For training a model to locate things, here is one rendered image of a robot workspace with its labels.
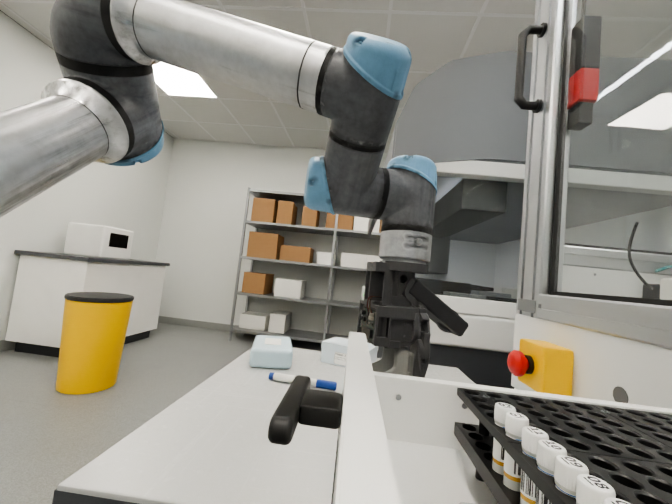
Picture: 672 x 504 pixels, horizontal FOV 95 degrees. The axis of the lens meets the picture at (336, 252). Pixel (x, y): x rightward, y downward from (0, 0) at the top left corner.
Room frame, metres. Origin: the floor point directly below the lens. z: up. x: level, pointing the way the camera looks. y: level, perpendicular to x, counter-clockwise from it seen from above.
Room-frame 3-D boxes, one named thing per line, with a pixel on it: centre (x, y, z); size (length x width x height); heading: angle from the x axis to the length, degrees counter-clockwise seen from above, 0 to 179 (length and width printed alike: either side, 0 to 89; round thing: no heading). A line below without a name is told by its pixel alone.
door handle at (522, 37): (0.60, -0.35, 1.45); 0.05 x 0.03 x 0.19; 86
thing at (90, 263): (3.29, 2.44, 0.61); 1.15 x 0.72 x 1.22; 175
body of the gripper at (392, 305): (0.45, -0.09, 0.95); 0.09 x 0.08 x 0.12; 104
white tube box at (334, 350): (0.82, -0.06, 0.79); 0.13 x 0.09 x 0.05; 66
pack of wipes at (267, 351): (0.78, 0.13, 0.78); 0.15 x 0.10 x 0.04; 10
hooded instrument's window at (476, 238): (1.86, -0.79, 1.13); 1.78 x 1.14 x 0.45; 176
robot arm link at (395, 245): (0.45, -0.10, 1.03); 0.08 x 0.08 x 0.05
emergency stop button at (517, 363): (0.50, -0.31, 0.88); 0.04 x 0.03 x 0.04; 176
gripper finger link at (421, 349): (0.44, -0.12, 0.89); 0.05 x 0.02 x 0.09; 14
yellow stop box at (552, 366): (0.50, -0.35, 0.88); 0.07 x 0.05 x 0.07; 176
